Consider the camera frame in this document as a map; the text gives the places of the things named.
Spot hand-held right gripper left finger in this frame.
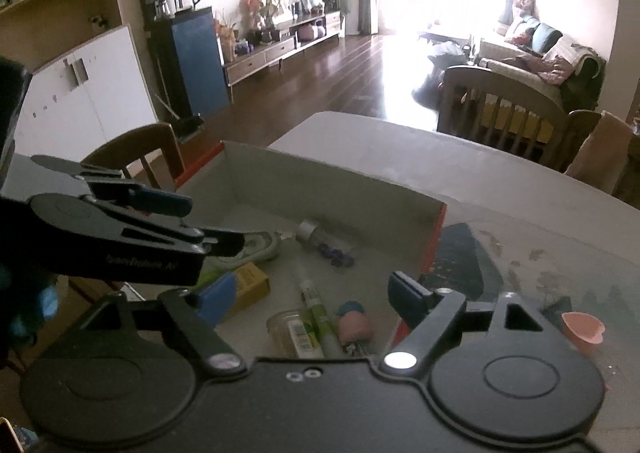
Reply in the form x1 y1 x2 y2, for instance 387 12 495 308
75 272 248 376

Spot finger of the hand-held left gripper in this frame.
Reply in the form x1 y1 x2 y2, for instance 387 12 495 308
117 217 247 258
31 154 194 220

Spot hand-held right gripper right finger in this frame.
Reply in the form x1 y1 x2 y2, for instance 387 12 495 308
377 270 568 376

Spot white plastic gadget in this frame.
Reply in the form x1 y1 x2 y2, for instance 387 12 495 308
210 230 282 275

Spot small yellow box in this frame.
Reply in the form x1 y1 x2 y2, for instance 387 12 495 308
220 263 272 322

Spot pink and blue toy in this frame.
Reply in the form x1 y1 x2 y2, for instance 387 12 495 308
336 300 374 345

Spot green-lid clear jar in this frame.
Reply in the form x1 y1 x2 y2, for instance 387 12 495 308
266 310 324 360

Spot silver-cap clear bottle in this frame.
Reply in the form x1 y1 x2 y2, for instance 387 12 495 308
295 219 359 269

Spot green and white pen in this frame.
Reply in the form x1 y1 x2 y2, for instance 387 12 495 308
299 278 342 360

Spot orange cardboard box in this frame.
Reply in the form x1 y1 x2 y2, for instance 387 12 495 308
172 140 448 360

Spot person's left hand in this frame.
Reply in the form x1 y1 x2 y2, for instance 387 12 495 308
0 265 60 340

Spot brown round-back chair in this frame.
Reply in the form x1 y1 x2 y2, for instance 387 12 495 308
80 122 187 185

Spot broom with dustpan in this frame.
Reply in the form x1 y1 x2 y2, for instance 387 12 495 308
154 58 207 137

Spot white cabinet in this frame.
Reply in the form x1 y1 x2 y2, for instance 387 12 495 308
12 23 159 155

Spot black and blue water dispenser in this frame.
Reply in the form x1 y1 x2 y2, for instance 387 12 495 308
139 0 232 122

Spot pink heart-shaped bowl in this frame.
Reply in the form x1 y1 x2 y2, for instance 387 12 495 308
560 311 607 359

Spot low wooden TV cabinet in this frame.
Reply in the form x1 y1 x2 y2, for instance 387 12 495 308
222 8 347 87

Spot pink flower arrangement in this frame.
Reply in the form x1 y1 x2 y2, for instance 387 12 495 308
242 0 277 32

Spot dark wooden slatted chair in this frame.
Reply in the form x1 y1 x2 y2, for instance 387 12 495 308
436 64 572 170

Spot brown wooden chair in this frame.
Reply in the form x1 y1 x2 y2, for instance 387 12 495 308
565 109 640 208

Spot tan cloth on chair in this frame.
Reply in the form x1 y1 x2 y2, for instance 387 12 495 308
570 110 637 195

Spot sofa with blankets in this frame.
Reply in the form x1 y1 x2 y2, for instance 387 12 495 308
472 16 608 114

